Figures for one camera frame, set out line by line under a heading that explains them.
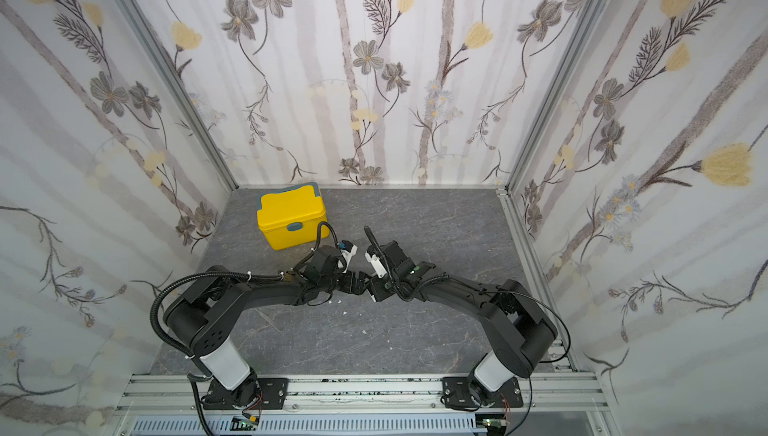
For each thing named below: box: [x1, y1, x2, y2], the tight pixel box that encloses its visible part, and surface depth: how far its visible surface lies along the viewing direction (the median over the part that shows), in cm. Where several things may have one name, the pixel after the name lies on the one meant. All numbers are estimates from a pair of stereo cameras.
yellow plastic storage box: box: [256, 182, 330, 251], surface depth 97 cm
